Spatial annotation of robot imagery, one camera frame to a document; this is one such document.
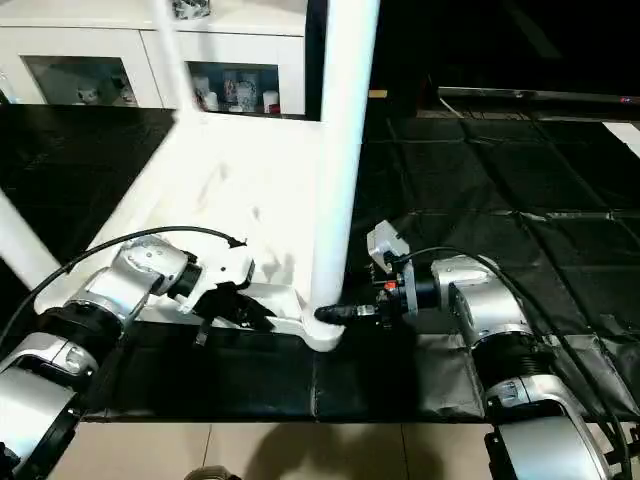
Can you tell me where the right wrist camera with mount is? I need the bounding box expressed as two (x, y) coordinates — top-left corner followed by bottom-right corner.
(364, 221), (411, 293)

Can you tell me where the dark object on cabinet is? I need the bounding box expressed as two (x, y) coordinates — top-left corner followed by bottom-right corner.
(172, 0), (215, 21)

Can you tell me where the long black bar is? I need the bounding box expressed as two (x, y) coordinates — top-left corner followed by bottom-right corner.
(436, 87), (640, 106)

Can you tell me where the white plastic table top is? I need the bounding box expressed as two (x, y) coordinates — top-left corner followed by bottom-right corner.
(58, 112), (347, 353)

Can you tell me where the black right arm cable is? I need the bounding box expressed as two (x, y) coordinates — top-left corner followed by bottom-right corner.
(390, 246), (637, 473)

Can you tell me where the white plastic table leg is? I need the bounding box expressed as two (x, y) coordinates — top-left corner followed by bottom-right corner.
(308, 0), (383, 323)
(0, 185), (61, 293)
(150, 0), (203, 127)

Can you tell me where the dark rounded object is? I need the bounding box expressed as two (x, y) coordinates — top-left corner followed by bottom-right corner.
(188, 465), (247, 480)

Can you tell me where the black work mat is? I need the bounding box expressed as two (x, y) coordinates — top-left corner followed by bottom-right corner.
(0, 100), (640, 426)

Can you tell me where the white glass-door cabinet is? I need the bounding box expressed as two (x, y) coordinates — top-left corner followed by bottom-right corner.
(0, 0), (308, 119)

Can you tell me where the flat white board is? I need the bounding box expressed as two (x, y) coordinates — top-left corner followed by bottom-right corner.
(612, 120), (640, 156)

